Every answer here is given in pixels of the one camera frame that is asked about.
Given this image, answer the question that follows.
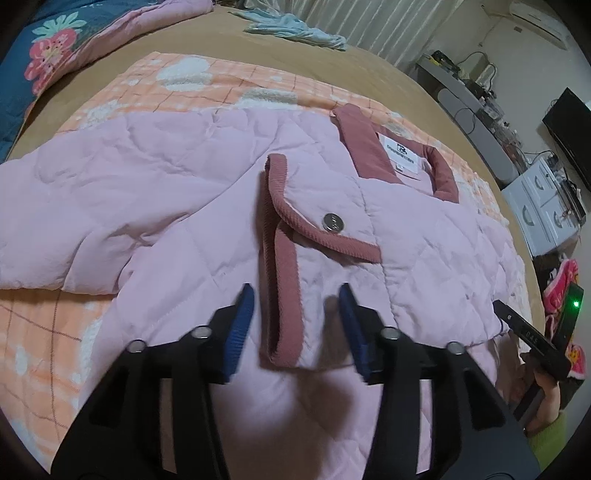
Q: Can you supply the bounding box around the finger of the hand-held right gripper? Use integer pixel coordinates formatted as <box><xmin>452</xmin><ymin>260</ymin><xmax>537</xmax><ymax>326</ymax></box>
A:
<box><xmin>493</xmin><ymin>300</ymin><xmax>572</xmax><ymax>380</ymax></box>

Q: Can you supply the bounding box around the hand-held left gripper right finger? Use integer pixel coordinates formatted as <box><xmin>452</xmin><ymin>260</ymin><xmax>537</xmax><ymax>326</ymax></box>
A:
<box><xmin>338</xmin><ymin>282</ymin><xmax>541</xmax><ymax>480</ymax></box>

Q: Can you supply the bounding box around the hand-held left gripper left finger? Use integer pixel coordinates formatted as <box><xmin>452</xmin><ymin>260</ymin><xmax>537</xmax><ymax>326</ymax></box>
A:
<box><xmin>50</xmin><ymin>282</ymin><xmax>256</xmax><ymax>480</ymax></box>

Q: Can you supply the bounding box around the pink quilted jacket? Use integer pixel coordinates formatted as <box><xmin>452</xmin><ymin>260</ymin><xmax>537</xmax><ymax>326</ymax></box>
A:
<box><xmin>0</xmin><ymin>103</ymin><xmax>527</xmax><ymax>480</ymax></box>

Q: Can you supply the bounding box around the person's right hand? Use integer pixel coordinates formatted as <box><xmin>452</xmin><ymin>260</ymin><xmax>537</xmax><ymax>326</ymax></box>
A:
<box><xmin>526</xmin><ymin>383</ymin><xmax>561</xmax><ymax>435</ymax></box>

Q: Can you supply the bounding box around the pink floral cloth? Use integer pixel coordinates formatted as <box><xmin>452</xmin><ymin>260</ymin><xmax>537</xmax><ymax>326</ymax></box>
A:
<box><xmin>542</xmin><ymin>258</ymin><xmax>585</xmax><ymax>379</ymax></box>

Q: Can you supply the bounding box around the white drawer cabinet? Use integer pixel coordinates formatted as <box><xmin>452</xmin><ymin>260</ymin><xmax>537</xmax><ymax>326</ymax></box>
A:
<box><xmin>501</xmin><ymin>154</ymin><xmax>580</xmax><ymax>257</ymax></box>

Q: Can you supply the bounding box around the black television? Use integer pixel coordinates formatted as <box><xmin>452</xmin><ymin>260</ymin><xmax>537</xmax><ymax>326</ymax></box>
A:
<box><xmin>542</xmin><ymin>88</ymin><xmax>591</xmax><ymax>192</ymax></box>

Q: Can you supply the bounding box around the grey desk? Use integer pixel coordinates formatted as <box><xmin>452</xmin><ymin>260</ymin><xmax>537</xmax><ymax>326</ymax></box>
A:
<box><xmin>416</xmin><ymin>55</ymin><xmax>520</xmax><ymax>185</ymax></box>

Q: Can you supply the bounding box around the orange plaid fleece blanket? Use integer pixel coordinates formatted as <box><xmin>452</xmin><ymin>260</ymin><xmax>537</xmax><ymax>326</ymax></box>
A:
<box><xmin>0</xmin><ymin>52</ymin><xmax>513</xmax><ymax>467</ymax></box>

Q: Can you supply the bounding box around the white air conditioner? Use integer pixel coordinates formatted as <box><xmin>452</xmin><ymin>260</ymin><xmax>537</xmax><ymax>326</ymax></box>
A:
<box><xmin>508</xmin><ymin>0</ymin><xmax>568</xmax><ymax>49</ymax></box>

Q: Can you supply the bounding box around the light blue cloth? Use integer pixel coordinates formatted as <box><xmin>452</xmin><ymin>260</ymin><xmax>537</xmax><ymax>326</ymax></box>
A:
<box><xmin>231</xmin><ymin>10</ymin><xmax>347</xmax><ymax>51</ymax></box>

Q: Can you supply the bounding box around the pale striped curtain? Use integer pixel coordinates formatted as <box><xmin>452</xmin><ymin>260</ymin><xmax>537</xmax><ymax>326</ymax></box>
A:
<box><xmin>302</xmin><ymin>0</ymin><xmax>444</xmax><ymax>77</ymax></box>

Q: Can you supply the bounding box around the blue floral quilt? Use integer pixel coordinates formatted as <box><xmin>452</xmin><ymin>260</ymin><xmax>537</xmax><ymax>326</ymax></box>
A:
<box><xmin>0</xmin><ymin>0</ymin><xmax>213</xmax><ymax>162</ymax></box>

